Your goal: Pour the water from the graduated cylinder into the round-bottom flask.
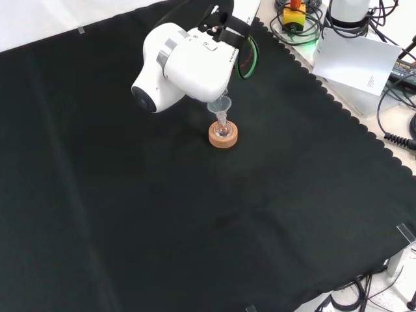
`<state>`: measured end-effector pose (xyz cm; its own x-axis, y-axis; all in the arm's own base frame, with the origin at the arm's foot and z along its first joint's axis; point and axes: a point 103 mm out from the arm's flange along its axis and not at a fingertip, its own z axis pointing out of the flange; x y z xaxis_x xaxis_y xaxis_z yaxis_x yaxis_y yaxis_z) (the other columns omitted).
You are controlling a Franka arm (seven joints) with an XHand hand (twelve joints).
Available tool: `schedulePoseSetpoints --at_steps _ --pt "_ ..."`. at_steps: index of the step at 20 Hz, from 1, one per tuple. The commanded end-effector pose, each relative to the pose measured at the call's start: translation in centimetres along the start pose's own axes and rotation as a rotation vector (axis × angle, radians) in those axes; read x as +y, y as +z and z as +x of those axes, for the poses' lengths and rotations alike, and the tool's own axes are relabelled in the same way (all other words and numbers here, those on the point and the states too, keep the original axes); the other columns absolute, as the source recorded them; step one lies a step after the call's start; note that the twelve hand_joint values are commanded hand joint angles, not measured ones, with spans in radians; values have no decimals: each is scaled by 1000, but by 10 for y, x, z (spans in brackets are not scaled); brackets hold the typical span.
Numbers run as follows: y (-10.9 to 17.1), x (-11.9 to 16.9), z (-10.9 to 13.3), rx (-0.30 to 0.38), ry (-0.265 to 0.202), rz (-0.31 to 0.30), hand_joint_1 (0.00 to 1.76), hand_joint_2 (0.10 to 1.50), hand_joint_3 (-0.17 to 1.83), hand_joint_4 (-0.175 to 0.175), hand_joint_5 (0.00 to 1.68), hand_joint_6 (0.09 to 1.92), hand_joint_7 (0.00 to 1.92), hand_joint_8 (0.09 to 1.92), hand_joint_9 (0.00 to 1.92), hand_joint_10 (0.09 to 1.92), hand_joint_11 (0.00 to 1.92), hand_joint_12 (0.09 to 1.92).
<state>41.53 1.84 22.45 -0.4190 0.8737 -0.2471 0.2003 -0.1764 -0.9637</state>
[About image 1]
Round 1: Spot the clear round-bottom flask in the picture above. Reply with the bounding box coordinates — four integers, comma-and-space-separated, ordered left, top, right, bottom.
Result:
214, 112, 232, 138

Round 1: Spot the white cylinder with black band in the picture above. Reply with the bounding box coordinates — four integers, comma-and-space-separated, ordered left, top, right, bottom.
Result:
327, 0, 372, 29

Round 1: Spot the clear plastic funnel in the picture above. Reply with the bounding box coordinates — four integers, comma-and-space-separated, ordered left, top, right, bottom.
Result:
206, 96, 233, 127

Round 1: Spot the black cloth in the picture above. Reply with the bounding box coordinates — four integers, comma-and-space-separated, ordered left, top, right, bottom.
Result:
0, 0, 416, 312

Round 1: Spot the yellow stop button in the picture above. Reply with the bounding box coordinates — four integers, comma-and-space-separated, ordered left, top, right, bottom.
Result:
281, 0, 307, 34

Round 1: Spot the white paper card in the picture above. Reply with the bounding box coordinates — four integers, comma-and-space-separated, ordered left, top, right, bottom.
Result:
311, 27, 403, 97

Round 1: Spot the black power adapter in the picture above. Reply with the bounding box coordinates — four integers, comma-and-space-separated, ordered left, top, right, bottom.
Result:
387, 59, 416, 88

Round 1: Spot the cork ring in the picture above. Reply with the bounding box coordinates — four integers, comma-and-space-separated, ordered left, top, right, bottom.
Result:
208, 120, 239, 150

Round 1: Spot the green cable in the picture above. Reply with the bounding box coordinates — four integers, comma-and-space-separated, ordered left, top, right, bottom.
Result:
235, 34, 260, 80

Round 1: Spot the black looped cable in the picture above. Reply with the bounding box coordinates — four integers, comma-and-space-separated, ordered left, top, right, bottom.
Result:
268, 0, 326, 46

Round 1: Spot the black cable bundle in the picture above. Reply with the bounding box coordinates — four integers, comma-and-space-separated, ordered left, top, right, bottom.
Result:
313, 272, 407, 312

